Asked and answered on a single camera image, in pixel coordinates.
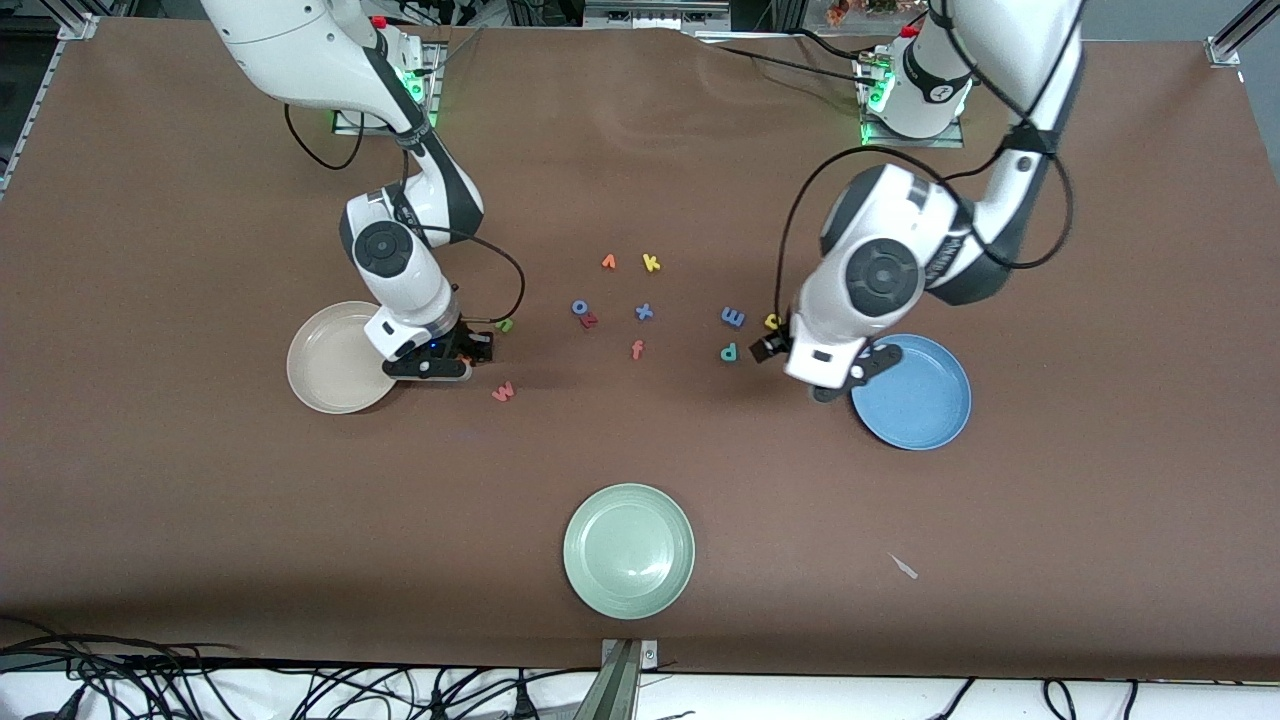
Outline beige round plate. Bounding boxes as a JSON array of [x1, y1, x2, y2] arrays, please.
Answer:
[[286, 301, 401, 415]]

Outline blue round plate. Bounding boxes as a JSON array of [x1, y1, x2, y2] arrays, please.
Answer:
[[850, 334, 973, 452]]

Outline brown table cover sheet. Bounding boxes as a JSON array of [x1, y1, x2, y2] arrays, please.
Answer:
[[0, 18, 1280, 683]]

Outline pale green round plate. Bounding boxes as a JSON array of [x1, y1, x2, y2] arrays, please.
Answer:
[[562, 483, 696, 621]]

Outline grey metal box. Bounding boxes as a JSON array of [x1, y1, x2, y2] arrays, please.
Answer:
[[583, 0, 733, 31]]

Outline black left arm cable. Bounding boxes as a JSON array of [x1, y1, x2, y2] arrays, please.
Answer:
[[775, 145, 1076, 336]]

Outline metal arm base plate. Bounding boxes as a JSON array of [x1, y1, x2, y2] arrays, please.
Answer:
[[333, 40, 446, 137], [862, 55, 966, 149]]

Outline black table cable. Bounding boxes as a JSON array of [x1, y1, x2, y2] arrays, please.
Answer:
[[697, 38, 881, 91], [790, 28, 869, 67]]

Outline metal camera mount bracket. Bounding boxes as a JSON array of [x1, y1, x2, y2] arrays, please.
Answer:
[[575, 638, 661, 720]]

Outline aluminium frame rail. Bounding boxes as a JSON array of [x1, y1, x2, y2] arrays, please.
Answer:
[[0, 12, 101, 201], [1205, 0, 1280, 69]]

